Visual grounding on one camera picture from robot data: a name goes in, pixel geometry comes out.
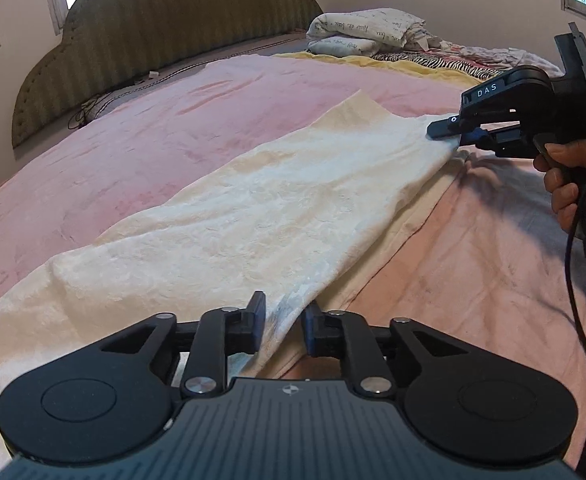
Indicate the pink blanket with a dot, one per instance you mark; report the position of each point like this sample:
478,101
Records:
148,135

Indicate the grey pillow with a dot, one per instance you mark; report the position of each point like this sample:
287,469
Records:
123,95

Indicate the person's right hand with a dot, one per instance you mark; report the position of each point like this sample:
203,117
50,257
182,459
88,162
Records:
563,195

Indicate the olive striped padded headboard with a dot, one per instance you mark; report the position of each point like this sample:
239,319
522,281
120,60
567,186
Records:
173,20

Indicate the yellow blanket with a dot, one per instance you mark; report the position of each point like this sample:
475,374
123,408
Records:
413,72

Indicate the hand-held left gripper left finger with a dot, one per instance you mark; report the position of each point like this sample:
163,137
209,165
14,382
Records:
259,320

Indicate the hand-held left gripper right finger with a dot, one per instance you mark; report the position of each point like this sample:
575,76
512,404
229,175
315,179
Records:
309,330

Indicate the light patterned cloth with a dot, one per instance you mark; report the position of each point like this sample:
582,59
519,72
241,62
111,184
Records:
498,55

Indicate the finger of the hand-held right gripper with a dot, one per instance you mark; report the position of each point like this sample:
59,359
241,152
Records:
443,127
473,138

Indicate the cream white blanket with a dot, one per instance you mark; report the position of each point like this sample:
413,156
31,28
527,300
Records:
273,200

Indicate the zebra striped cloth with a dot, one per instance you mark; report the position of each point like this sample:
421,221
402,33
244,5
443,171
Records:
423,62

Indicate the white printed quilt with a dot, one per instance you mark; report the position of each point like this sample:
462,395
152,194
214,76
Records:
358,27

